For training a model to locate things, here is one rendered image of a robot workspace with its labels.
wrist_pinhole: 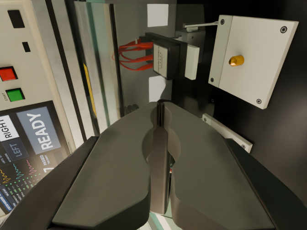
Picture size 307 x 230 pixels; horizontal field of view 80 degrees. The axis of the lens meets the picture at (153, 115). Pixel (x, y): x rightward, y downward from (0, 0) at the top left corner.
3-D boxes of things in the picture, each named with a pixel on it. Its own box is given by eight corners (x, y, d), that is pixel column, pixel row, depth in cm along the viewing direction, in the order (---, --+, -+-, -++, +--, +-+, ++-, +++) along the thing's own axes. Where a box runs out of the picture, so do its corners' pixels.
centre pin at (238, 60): (245, 56, 35) (235, 58, 34) (242, 66, 36) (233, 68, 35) (237, 54, 37) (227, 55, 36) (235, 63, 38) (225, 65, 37)
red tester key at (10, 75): (11, 68, 30) (-3, 70, 29) (16, 79, 31) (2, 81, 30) (12, 66, 31) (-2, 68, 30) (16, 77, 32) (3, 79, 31)
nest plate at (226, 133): (252, 143, 41) (249, 146, 40) (236, 187, 49) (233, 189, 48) (206, 112, 52) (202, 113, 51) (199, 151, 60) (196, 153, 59)
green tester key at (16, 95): (19, 90, 32) (6, 92, 31) (23, 99, 33) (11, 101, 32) (19, 88, 32) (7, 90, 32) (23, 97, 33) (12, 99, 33)
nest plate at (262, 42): (299, 21, 28) (294, 21, 27) (266, 107, 36) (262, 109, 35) (223, 14, 39) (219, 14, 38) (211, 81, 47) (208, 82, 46)
